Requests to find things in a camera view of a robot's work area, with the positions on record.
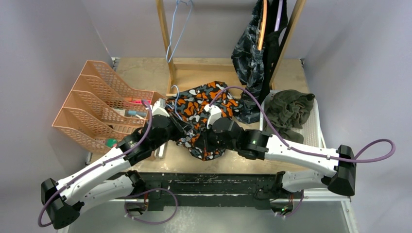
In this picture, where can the orange hanger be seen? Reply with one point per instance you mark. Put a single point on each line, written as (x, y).
(262, 25)

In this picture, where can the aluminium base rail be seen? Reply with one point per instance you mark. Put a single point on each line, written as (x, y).
(261, 191)

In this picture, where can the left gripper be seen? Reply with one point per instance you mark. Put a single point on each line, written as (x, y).
(181, 127)

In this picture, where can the grey camouflage shorts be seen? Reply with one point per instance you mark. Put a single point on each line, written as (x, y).
(248, 62)

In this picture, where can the white stapler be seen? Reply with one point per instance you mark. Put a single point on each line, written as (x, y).
(160, 152)

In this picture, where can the peach plastic file organizer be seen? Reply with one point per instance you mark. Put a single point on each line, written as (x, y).
(94, 111)

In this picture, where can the white plastic basket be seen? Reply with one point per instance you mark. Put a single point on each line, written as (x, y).
(311, 130)

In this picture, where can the wooden clothes rack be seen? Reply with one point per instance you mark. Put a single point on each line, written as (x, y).
(199, 37)

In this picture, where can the olive green shorts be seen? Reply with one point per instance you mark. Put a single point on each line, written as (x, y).
(289, 109)

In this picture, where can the pink highlighter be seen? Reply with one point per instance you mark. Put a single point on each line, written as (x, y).
(140, 101)

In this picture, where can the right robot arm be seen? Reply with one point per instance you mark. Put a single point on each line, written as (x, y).
(332, 169)

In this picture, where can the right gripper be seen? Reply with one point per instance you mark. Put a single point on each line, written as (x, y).
(204, 138)

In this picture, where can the black garment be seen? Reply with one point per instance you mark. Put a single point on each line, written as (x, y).
(271, 43)

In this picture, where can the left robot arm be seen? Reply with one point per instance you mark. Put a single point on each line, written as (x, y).
(66, 199)

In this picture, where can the purple hanger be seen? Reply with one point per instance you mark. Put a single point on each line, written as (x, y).
(278, 15)

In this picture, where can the orange camouflage shorts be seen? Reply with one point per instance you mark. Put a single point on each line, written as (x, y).
(195, 100)

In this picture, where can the blue marker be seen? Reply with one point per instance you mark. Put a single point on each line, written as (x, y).
(134, 113)

